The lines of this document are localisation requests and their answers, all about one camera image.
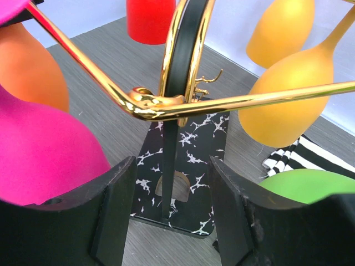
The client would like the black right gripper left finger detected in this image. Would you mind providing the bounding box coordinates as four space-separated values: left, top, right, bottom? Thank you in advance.
1 156 137 265

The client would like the yellow wine glass cluster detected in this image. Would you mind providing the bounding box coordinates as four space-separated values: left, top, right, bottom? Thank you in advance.
246 0 316 69

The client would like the pink plastic wine glass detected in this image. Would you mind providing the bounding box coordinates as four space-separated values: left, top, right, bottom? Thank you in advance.
0 0 111 206

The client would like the red plastic wine glass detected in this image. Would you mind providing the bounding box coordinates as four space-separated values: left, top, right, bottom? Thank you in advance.
126 0 176 45

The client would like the orange plastic wine glass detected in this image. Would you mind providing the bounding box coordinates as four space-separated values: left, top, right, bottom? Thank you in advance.
1 23 69 112

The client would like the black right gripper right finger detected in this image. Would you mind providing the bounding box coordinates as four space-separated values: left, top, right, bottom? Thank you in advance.
208 157 354 265

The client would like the gold wine glass rack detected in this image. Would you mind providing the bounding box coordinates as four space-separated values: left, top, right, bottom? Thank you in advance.
24 1 354 238

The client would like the green plastic wine glass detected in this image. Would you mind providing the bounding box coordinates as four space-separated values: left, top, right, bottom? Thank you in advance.
259 169 354 204

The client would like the black white striped cloth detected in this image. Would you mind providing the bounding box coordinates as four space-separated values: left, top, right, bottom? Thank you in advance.
262 135 354 179

